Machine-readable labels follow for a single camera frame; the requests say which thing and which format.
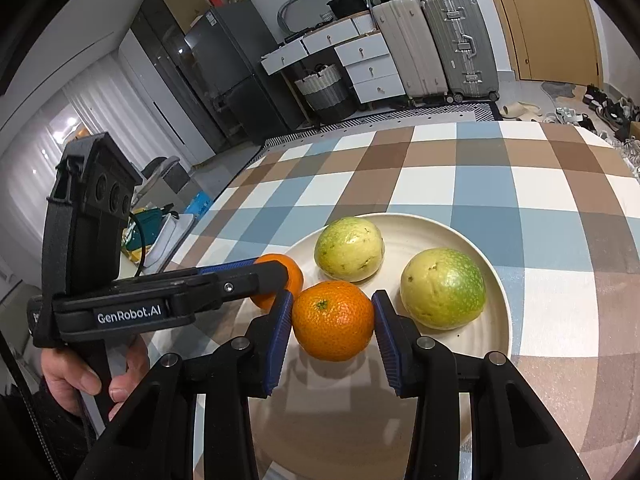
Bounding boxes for orange mandarin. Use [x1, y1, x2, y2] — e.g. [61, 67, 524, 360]
[292, 281, 374, 362]
[250, 254, 304, 312]

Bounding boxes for person's left hand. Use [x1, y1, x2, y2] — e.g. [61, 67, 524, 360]
[41, 335, 150, 420]

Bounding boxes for cream round plate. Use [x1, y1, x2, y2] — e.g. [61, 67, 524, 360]
[250, 212, 512, 479]

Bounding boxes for white laundry basket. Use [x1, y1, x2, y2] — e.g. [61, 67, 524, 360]
[295, 64, 357, 125]

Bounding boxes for checkered tablecloth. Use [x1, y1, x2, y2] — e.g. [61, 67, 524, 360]
[166, 122, 639, 479]

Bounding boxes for grey refrigerator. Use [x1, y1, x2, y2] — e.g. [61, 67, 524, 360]
[186, 0, 305, 144]

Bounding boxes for black glass cabinet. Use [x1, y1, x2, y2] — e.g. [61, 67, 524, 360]
[131, 0, 233, 153]

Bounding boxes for white drawer cabinet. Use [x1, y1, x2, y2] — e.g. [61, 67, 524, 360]
[262, 12, 407, 104]

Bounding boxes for beige suitcase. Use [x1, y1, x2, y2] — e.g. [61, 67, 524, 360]
[372, 0, 449, 100]

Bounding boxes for silver suitcase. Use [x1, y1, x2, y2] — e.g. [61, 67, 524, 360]
[422, 0, 499, 103]

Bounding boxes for wooden door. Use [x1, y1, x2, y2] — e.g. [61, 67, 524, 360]
[494, 0, 603, 86]

